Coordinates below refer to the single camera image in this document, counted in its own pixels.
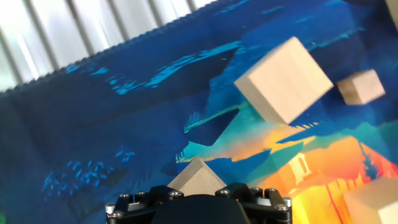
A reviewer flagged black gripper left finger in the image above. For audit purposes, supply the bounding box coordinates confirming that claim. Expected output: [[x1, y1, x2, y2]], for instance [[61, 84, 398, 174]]
[[105, 184, 185, 224]]

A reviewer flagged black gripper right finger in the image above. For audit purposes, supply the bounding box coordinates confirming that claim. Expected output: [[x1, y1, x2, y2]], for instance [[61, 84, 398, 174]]
[[215, 182, 294, 224]]

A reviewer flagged colourful forest print cloth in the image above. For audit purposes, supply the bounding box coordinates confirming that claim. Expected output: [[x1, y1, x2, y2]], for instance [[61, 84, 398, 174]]
[[0, 0, 398, 224]]

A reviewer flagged small wooden cube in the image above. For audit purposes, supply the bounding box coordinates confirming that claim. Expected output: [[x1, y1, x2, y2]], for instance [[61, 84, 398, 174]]
[[336, 68, 386, 106]]

